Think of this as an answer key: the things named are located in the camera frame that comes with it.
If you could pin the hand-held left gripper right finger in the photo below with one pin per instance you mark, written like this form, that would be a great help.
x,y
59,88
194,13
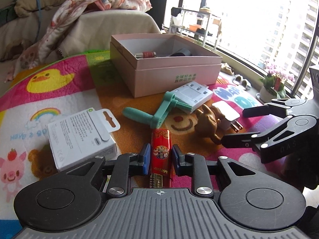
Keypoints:
x,y
177,161

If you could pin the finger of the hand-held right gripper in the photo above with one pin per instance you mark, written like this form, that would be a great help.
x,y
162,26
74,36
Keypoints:
x,y
256,110
236,140

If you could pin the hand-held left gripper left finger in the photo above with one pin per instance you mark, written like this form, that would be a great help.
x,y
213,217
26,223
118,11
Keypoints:
x,y
145,161

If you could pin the red lighter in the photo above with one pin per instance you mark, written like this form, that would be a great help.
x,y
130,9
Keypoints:
x,y
160,151

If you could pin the white charger plug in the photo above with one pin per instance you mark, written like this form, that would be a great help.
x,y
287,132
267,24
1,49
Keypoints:
x,y
225,112

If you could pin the brown toy dog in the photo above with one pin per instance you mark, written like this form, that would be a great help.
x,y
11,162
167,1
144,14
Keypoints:
x,y
205,122

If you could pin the teal hand crank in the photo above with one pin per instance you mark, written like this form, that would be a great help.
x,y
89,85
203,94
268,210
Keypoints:
x,y
162,109

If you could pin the white USB charging hub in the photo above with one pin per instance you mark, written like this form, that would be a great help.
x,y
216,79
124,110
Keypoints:
x,y
194,94

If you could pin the small white product box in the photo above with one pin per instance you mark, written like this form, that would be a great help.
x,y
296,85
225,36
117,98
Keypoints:
x,y
74,134

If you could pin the pink cardboard box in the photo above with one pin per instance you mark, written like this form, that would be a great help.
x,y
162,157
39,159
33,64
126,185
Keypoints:
x,y
159,79

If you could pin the black hair dryer nozzle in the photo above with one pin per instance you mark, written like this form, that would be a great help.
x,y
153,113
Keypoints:
x,y
182,52

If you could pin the red-brown cosmetic bottle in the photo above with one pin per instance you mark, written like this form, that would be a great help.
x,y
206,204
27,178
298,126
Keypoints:
x,y
149,54

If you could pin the potted flowering plant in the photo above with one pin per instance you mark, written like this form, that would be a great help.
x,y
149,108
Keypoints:
x,y
268,93

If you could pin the grey slippers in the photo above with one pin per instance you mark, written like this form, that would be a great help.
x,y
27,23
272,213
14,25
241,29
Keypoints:
x,y
241,82

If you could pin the metal shelf rack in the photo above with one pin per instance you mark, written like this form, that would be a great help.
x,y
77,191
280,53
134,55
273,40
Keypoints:
x,y
209,29

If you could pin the colourful cartoon play mat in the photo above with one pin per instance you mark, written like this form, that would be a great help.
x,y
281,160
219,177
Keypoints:
x,y
62,94

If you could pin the black hanging cloth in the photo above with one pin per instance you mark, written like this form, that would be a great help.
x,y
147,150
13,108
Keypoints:
x,y
175,11

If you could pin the beige covered sofa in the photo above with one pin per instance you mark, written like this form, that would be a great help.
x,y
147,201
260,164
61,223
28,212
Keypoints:
x,y
107,25

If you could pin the pink patterned blanket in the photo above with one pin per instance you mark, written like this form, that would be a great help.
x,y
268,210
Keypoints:
x,y
74,2

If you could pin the beige pillow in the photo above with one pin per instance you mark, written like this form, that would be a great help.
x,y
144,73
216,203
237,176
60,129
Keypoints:
x,y
27,0

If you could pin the green plush toy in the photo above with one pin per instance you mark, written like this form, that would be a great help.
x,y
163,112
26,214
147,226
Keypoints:
x,y
6,15

